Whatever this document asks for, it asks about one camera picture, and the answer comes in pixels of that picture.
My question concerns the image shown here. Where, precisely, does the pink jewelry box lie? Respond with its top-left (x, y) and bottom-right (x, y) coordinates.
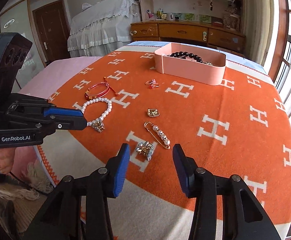
top-left (154, 42), bottom-right (226, 86)

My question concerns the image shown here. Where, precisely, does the person's left hand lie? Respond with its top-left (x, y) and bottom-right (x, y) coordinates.
top-left (0, 148), bottom-right (16, 175)

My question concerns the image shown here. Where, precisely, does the pink bed sheet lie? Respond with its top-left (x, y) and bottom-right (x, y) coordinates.
top-left (12, 56), bottom-right (100, 179)

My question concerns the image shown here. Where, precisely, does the orange H pattern blanket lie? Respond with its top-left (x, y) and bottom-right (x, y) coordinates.
top-left (37, 50), bottom-right (291, 239)

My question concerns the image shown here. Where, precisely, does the silver flower hair clip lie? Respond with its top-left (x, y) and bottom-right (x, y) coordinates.
top-left (135, 141), bottom-right (154, 161)

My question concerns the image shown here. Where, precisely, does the small gold brooch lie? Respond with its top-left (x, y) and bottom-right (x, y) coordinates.
top-left (147, 108), bottom-right (160, 118)

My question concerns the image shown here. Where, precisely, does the gold pearl safety pin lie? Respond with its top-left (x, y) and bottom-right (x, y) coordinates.
top-left (144, 121), bottom-right (171, 150)

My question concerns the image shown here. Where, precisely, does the brown wooden door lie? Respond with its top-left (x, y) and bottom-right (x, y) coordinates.
top-left (33, 0), bottom-right (70, 65)

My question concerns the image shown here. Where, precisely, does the white lace covered furniture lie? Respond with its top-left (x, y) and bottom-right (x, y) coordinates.
top-left (67, 0), bottom-right (141, 57)

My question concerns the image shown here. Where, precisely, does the white kettle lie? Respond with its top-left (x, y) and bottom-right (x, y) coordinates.
top-left (166, 13), bottom-right (175, 21)

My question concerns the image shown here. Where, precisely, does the blue patterned mat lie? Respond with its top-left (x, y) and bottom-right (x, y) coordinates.
top-left (126, 40), bottom-right (268, 74)

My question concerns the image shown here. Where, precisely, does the wooden desk with drawers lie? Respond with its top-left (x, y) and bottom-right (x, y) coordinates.
top-left (130, 21), bottom-right (246, 54)

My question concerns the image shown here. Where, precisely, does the wooden bookshelf with books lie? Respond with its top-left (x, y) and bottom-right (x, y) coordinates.
top-left (139, 0), bottom-right (244, 31)

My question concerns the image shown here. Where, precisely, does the cream curtain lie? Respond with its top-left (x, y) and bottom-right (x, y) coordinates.
top-left (241, 0), bottom-right (274, 65)

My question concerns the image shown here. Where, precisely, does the white pearl bracelet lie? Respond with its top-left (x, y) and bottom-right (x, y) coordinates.
top-left (81, 97), bottom-right (113, 133)

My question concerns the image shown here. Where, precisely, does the red string bracelet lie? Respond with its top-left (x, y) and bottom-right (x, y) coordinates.
top-left (84, 76), bottom-right (118, 100)

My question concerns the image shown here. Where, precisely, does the black cable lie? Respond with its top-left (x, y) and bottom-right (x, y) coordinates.
top-left (9, 171), bottom-right (48, 197)

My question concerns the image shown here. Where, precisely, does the red gold ring pair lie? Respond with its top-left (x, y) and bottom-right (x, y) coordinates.
top-left (144, 78), bottom-right (160, 90)

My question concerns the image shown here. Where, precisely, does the black bead bracelet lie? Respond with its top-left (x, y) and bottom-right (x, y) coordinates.
top-left (169, 51), bottom-right (204, 64)

